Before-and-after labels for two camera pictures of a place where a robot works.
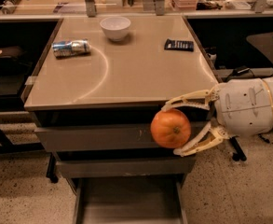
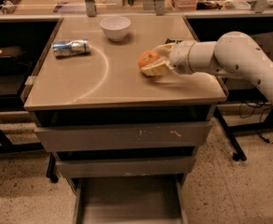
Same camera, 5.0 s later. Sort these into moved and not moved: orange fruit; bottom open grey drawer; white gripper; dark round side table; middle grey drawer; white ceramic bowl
Moved: orange fruit; white gripper
Not moved: dark round side table; middle grey drawer; bottom open grey drawer; white ceramic bowl
